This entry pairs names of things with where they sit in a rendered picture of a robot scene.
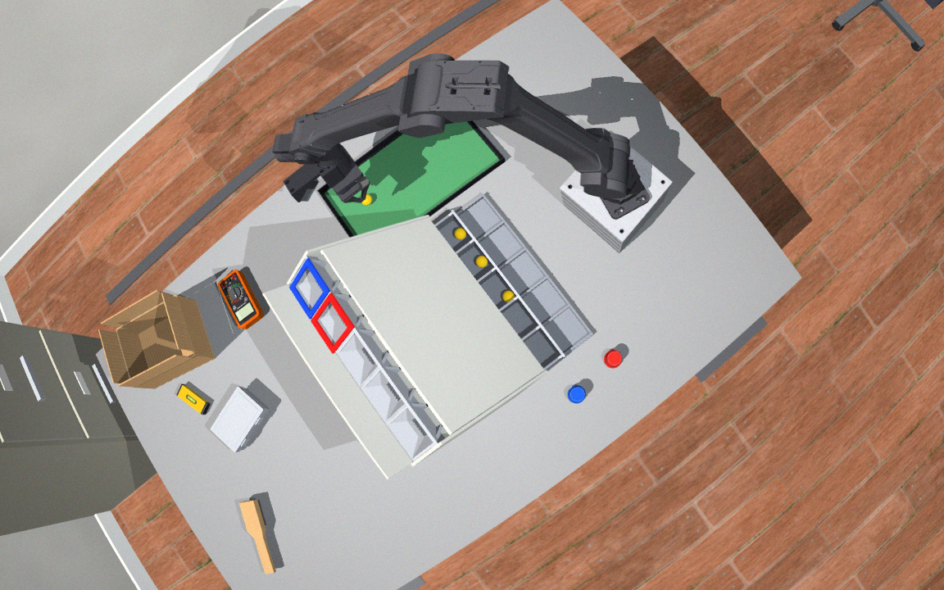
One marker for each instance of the blue square funnel rim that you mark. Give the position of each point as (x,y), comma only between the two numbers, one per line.
(308,264)

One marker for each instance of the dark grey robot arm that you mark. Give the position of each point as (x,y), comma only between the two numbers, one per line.
(436,104)

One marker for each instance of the orange digital multimeter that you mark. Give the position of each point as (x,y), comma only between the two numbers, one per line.
(240,299)

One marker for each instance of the open brown cardboard box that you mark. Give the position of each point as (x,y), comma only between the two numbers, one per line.
(149,346)

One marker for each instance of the red square frame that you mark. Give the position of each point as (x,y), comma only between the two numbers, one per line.
(350,326)

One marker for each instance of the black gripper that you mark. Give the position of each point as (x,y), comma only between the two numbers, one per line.
(353,178)

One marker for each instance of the yellow spirit level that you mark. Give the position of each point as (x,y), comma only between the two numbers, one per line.
(193,399)

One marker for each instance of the red plug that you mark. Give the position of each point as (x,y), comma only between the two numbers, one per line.
(612,359)

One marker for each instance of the green tray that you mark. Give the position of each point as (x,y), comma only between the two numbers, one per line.
(413,177)

